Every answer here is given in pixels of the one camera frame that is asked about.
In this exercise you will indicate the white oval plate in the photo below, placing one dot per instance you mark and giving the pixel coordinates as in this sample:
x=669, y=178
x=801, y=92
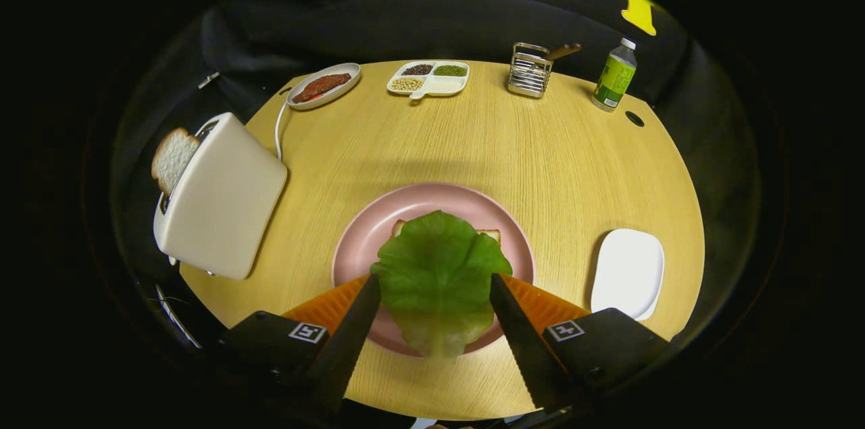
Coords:
x=338, y=92

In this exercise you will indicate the bread slice with crust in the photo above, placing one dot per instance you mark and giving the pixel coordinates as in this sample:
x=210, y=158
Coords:
x=492, y=235

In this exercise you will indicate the red-brown meat slice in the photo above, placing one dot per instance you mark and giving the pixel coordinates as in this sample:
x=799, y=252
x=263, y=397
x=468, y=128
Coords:
x=321, y=86

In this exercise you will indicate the toasted bread slice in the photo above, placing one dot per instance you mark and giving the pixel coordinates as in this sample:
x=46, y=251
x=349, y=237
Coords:
x=172, y=159

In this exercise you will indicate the white divided dish with beans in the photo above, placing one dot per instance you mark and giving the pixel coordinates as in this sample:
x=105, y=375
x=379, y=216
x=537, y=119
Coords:
x=442, y=84

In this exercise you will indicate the white clip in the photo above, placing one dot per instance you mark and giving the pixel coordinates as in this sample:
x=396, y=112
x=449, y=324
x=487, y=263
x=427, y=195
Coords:
x=209, y=80

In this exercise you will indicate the pink round plate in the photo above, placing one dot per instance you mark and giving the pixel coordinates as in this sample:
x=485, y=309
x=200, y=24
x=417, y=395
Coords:
x=419, y=203

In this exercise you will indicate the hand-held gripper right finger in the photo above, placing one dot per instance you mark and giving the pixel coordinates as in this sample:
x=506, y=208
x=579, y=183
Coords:
x=520, y=341

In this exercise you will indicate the white toaster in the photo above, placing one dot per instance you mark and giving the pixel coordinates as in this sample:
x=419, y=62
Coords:
x=223, y=206

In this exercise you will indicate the green lettuce leaf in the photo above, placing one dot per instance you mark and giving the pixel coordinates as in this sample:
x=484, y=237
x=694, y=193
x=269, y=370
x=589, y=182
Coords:
x=439, y=273

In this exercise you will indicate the white rounded rectangular plate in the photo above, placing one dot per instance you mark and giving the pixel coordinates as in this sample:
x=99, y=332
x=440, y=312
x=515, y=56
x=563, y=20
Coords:
x=628, y=273

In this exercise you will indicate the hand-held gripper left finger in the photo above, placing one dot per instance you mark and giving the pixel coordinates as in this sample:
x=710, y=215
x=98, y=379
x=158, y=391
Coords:
x=351, y=341

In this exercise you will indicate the green label bottle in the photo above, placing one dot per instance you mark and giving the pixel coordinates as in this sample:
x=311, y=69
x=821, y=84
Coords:
x=613, y=78

